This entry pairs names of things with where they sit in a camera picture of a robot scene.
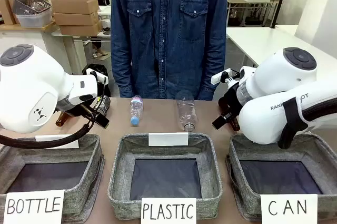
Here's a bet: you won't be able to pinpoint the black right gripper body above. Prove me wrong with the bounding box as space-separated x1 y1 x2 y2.
218 86 243 117

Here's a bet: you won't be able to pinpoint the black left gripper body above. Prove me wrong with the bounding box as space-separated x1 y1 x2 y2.
78 99 103 122

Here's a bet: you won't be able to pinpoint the brown glass bottle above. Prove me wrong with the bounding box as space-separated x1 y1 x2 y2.
230 115 241 132
55 111 81 128

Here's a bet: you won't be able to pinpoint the printed drink can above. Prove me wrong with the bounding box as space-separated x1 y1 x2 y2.
98 95 112 116

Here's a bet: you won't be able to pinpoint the grey fabric basket for bottles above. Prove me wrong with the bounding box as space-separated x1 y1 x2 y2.
0 133 105 224

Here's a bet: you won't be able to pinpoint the grey fabric basket for cans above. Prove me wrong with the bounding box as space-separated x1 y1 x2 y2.
225 132 337 222

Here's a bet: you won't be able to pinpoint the grey fabric basket for plastic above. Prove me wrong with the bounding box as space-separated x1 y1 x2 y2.
107 132 223 221

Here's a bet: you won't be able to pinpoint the white CAN paper label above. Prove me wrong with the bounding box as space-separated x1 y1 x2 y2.
260 193 319 224

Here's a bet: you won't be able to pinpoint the clear uncapped plastic bottle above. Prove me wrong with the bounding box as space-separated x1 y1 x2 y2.
175 90 199 133

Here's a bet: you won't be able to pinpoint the clear bottle with blue cap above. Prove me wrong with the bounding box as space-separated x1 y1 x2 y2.
130 94 145 127

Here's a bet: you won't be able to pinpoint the black bag on floor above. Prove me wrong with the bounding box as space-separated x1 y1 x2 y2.
82 63 112 98

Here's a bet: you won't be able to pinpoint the blank white card label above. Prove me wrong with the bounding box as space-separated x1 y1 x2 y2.
35 134 80 149
147 132 190 147

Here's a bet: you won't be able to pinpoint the white work table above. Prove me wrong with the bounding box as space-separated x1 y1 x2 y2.
225 24 337 77

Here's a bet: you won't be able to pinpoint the person in denim shirt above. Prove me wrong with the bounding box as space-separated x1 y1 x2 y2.
110 0 229 101

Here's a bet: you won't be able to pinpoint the stacked cardboard boxes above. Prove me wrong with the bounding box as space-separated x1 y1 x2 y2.
49 0 103 36

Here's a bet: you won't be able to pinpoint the white PLASTIC paper label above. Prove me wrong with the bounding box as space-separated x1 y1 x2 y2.
140 197 197 224

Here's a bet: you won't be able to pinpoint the white BOTTLE paper label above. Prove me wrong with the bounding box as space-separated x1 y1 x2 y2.
3 189 65 224

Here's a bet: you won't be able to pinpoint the clear plastic storage bin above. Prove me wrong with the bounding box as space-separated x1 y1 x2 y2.
12 0 53 28

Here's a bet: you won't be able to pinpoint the small cardboard box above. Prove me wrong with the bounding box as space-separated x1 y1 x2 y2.
0 0 17 26

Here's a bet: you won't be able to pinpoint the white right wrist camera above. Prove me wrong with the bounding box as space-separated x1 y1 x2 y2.
211 69 240 85

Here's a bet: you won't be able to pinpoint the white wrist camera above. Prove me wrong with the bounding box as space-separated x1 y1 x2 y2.
211 69 240 85
86 67 109 83

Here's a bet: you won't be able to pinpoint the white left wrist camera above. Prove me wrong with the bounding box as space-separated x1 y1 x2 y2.
86 67 109 83

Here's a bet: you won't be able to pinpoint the black sheathed arm cable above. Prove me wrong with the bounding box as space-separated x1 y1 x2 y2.
0 76 110 149

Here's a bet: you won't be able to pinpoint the black strap on arm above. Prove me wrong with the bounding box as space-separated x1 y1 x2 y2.
277 97 306 150

